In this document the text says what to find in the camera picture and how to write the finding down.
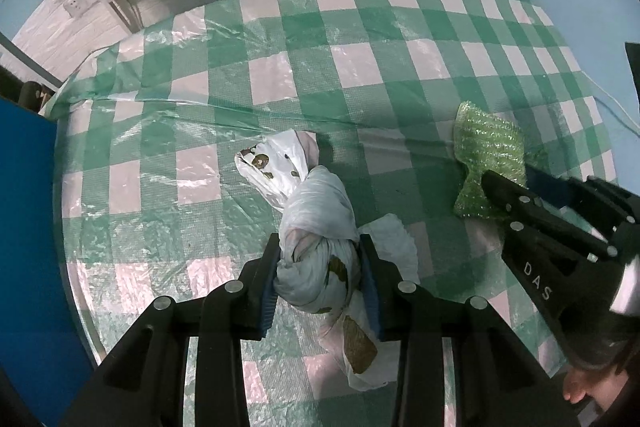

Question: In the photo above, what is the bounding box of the green glitter scrub sponge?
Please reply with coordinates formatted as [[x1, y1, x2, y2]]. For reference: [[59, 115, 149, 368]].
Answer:
[[454, 101, 526, 219]]

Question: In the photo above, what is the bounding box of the white patterned scarf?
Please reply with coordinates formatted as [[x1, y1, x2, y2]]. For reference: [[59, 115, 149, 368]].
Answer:
[[234, 130, 419, 391]]

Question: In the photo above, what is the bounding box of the person's right hand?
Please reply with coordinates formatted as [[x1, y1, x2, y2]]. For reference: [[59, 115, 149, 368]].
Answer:
[[563, 367, 628, 411]]

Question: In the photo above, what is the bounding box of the blue cardboard box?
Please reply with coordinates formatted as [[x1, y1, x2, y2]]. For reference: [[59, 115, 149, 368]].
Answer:
[[1, 101, 92, 426]]

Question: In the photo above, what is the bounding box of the green checkered tablecloth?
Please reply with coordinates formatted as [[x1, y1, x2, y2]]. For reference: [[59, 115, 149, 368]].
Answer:
[[44, 0, 615, 373]]

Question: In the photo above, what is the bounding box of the black cylinder on box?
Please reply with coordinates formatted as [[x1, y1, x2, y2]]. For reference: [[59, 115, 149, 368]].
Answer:
[[17, 81, 54, 113]]

